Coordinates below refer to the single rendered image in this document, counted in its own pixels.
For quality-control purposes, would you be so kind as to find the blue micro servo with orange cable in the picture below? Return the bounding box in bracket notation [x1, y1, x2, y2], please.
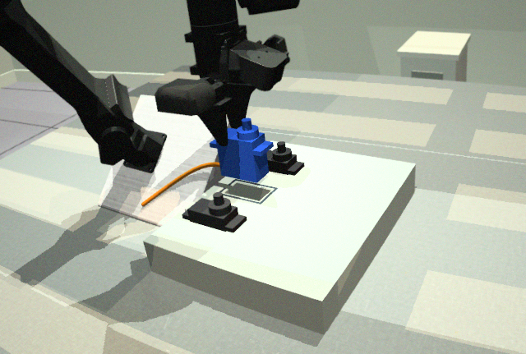
[141, 117, 274, 206]

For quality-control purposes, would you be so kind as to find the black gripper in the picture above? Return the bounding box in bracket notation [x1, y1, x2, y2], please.
[155, 18, 256, 146]

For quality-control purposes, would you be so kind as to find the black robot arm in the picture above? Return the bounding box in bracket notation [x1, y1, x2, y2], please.
[0, 0, 300, 173]

